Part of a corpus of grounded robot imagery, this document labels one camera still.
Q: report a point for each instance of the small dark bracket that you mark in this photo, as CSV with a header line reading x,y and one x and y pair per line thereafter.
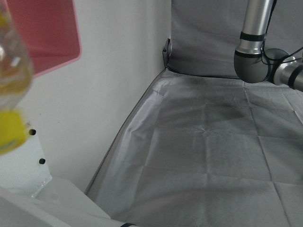
x,y
166,50

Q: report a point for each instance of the grey cloth curtain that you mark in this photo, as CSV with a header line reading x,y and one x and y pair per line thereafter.
x,y
201,142

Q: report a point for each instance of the pink plastic basket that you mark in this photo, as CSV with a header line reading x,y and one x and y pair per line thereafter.
x,y
47,30

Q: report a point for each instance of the orange juice bottle yellow cap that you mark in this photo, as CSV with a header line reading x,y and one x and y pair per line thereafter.
x,y
14,71

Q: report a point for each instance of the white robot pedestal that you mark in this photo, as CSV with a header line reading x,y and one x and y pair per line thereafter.
x,y
47,208

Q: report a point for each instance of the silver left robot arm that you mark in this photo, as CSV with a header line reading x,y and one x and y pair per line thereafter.
x,y
248,68

